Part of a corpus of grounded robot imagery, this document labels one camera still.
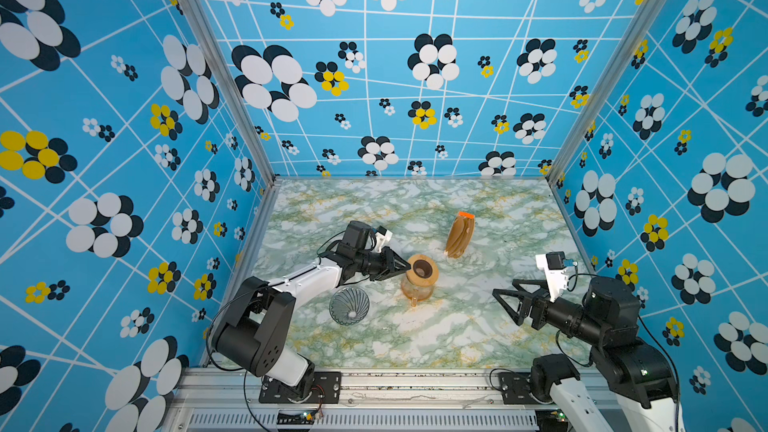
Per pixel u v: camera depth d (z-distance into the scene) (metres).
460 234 0.94
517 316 0.55
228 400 0.72
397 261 0.81
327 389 0.74
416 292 0.84
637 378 0.42
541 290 0.57
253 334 0.44
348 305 0.84
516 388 0.73
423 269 0.86
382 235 0.82
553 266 0.56
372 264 0.74
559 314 0.54
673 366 0.44
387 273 0.76
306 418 0.70
